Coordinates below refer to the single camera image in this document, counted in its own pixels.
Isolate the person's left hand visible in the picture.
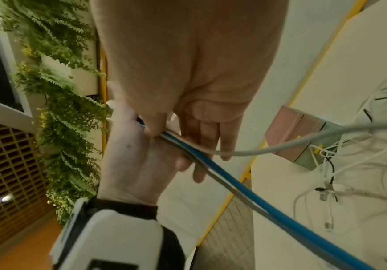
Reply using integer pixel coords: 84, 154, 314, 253
97, 81, 194, 207

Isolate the pink box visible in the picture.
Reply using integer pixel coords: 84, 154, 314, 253
264, 105, 327, 162

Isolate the blue cable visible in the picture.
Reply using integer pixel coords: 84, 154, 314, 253
136, 117, 379, 270

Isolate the light grey cable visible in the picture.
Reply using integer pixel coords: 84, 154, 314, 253
165, 123, 387, 157

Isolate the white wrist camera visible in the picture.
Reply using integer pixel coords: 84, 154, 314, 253
49, 197, 164, 270

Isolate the thin black cable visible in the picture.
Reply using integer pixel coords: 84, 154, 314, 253
323, 155, 339, 203

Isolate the dark grey cable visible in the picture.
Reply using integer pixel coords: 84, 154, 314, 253
158, 133, 361, 270

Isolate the grey-green box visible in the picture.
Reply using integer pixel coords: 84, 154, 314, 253
295, 120, 346, 171

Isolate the green fern plant wall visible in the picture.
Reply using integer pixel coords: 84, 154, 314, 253
0, 0, 112, 226

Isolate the tangle of white cables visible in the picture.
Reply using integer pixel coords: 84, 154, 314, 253
293, 69, 387, 267

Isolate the person's right hand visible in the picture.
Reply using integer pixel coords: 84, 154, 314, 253
91, 0, 289, 184

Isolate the black wrist strap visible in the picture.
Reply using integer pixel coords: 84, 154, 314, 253
86, 197, 187, 270

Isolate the wooden lattice grid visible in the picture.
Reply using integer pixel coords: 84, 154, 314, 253
0, 118, 55, 255

